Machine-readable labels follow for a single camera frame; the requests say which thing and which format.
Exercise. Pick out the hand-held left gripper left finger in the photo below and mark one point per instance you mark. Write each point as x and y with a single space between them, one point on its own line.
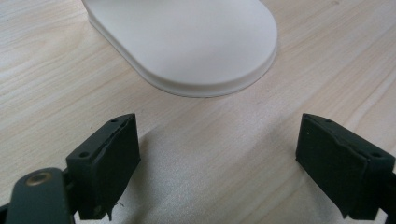
102 168

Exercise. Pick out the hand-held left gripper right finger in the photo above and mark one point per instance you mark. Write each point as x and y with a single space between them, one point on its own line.
339 168

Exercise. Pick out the white oval lamp base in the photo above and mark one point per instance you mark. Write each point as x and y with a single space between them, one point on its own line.
190 40

